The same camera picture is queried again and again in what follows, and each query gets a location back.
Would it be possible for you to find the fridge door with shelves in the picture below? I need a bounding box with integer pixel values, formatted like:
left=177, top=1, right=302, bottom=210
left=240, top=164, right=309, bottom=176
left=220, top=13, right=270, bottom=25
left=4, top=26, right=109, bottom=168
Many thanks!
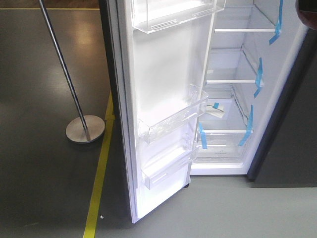
left=99, top=0, right=226, bottom=223

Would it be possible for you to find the red yellow apple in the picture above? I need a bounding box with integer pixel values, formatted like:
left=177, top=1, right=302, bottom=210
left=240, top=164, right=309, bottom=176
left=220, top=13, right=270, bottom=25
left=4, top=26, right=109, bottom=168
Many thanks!
left=297, top=0, right=317, bottom=29

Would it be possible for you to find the white open fridge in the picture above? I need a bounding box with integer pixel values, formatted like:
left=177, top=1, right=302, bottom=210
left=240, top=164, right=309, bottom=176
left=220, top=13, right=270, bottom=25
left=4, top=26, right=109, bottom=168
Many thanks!
left=190, top=0, right=307, bottom=176

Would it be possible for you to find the clear middle door bin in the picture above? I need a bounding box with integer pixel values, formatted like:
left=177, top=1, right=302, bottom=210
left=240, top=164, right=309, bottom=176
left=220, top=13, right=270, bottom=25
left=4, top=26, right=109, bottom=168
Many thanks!
left=138, top=84, right=209, bottom=144

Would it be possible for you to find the clear door bin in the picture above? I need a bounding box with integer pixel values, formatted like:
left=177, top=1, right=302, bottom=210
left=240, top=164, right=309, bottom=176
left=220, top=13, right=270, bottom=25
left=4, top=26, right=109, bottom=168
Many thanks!
left=131, top=0, right=226, bottom=34
left=142, top=135, right=198, bottom=189
left=138, top=84, right=209, bottom=144

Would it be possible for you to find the clear lower door bin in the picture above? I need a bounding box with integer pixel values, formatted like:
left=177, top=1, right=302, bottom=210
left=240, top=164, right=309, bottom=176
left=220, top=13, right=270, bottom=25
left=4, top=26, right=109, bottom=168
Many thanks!
left=142, top=135, right=198, bottom=189

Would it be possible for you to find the blue tape on drawer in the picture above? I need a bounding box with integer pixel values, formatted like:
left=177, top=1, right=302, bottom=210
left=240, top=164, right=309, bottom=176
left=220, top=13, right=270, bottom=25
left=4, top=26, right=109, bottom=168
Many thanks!
left=199, top=123, right=208, bottom=150

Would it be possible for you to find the white manual packet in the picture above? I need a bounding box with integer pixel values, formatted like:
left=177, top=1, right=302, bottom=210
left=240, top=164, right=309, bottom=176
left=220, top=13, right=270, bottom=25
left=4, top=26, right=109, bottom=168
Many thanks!
left=206, top=102, right=225, bottom=119

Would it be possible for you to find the silver sign stand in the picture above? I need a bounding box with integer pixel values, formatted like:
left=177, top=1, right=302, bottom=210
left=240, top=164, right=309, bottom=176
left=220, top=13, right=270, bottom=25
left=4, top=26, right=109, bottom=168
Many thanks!
left=38, top=0, right=106, bottom=144

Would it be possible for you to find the blue tape strip lower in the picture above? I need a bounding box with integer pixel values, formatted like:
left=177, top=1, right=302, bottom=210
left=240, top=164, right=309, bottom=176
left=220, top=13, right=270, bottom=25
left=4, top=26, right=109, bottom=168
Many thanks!
left=238, top=105, right=254, bottom=146

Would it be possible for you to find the blue tape strip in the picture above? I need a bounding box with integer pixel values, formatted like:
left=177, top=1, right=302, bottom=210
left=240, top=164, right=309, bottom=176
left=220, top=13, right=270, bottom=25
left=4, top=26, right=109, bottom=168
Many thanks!
left=238, top=105, right=254, bottom=146
left=254, top=58, right=263, bottom=98
left=269, top=0, right=284, bottom=45

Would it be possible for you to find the clear upper door bin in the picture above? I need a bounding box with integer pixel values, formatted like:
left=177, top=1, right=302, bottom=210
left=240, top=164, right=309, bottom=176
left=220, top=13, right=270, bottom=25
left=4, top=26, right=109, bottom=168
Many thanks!
left=131, top=0, right=226, bottom=34

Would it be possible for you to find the blue tape strip middle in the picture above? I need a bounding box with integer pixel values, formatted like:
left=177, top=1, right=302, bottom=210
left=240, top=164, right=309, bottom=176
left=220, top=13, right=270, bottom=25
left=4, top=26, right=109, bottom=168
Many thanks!
left=254, top=58, right=263, bottom=98

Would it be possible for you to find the blue tape strip upper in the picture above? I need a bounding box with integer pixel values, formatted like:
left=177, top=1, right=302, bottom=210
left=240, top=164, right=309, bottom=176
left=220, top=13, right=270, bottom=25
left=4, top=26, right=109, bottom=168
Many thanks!
left=269, top=0, right=284, bottom=45

